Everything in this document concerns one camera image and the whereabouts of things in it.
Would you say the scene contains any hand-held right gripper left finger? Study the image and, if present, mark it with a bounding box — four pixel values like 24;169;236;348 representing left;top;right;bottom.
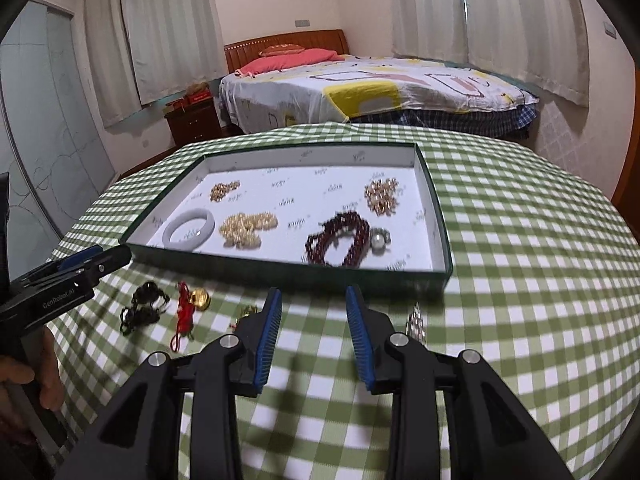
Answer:
57;287;284;480

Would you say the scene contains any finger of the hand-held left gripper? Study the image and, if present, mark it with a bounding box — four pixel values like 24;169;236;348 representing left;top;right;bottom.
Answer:
59;245;134;289
22;245;101;281

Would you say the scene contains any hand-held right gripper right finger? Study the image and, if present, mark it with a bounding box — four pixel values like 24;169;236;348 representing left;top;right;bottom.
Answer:
345;285;576;480

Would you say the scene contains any small red gold charm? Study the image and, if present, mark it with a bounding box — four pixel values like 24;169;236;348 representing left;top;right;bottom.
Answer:
230;304;259;331

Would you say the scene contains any black cord pendant necklace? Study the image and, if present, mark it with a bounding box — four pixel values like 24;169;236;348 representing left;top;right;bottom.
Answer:
119;282;168;336

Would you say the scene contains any silver chain trinket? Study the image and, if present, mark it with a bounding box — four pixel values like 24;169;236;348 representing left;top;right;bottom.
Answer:
407;305;427;346

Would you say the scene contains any pale jade bangle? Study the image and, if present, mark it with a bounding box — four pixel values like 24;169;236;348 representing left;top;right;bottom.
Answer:
165;208;217;248

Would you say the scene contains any long red knot charm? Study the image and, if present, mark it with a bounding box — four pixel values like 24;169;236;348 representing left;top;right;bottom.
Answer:
169;281;212;353

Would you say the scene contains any dark red bead bracelet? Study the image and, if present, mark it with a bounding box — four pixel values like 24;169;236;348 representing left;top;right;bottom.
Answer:
304;211;373;268

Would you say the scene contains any silver pearl ring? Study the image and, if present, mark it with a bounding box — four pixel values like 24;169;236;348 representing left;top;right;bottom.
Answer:
369;227;394;255

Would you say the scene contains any pearl bead bracelet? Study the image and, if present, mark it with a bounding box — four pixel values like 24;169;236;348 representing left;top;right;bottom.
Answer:
219;211;279;250

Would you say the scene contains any small gold bead bracelet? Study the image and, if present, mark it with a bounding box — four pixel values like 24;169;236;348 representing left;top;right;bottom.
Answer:
209;180;242;204

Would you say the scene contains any rose gold bead bracelet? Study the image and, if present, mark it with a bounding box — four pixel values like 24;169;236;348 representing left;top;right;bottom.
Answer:
364;175;401;216

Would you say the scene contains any dark green shallow tray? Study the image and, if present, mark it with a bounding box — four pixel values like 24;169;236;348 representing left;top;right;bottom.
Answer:
118;142;454;292

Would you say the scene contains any person's left hand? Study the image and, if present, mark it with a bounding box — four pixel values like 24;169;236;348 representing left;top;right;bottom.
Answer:
0;329;66;441

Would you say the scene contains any frosted glass sliding wardrobe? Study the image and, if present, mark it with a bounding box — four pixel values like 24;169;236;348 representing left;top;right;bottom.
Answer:
0;0;119;261

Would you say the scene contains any dark wooden nightstand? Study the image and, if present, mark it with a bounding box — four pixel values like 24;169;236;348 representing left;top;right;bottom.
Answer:
164;99;224;148

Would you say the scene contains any green checkered tablecloth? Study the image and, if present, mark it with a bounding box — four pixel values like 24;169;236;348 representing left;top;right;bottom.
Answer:
47;122;640;480

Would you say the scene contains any white curtain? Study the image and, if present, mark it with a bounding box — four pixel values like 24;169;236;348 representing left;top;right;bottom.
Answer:
82;0;143;129
122;0;224;107
392;0;469;61
460;0;591;109

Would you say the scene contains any wooden bed headboard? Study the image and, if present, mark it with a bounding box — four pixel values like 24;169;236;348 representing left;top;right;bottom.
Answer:
223;29;349;74

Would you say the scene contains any blue plaid bed cover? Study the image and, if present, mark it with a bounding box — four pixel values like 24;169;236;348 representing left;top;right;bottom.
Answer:
350;104;541;142

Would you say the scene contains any pink pillow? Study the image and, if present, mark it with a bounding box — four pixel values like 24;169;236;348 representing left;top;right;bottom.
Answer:
235;48;341;77

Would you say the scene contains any patterned white bed sheet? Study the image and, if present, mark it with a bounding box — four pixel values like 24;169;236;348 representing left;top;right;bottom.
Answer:
218;55;538;133

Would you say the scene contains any red patterned cushion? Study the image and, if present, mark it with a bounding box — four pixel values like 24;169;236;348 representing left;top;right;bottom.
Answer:
259;43;305;57

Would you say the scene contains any brown wooden door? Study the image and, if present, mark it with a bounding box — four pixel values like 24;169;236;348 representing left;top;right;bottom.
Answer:
612;65;640;203

